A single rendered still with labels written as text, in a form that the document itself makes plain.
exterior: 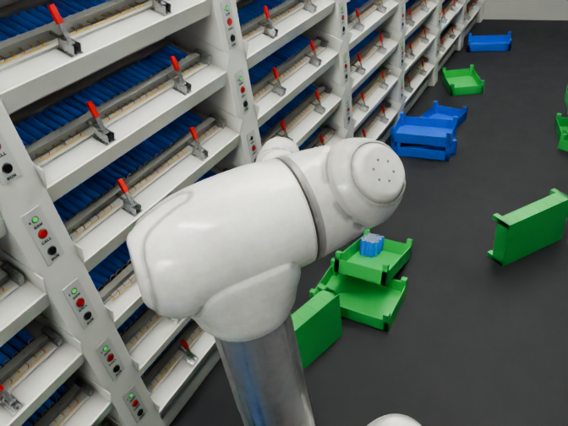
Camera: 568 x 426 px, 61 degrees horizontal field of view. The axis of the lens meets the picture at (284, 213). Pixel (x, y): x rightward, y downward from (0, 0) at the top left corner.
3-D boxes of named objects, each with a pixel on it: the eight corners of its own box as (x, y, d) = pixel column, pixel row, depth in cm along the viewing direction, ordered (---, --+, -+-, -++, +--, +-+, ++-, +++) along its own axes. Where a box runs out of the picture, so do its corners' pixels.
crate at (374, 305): (407, 292, 180) (407, 277, 175) (388, 332, 167) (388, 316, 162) (334, 271, 194) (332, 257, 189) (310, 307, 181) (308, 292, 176)
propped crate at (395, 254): (363, 246, 204) (365, 228, 202) (410, 257, 195) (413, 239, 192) (333, 271, 180) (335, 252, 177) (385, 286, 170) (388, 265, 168)
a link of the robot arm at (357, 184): (343, 145, 70) (258, 176, 66) (404, 97, 53) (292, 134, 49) (378, 230, 69) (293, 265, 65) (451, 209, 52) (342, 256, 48)
